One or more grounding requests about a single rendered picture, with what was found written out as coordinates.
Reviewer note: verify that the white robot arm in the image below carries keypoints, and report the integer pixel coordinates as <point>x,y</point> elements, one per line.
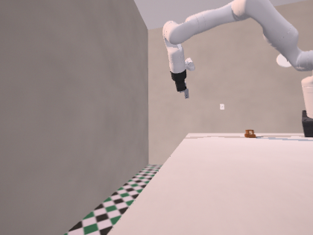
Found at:
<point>277,31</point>

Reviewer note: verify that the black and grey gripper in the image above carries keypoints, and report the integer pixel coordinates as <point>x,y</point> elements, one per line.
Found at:
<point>178,74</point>

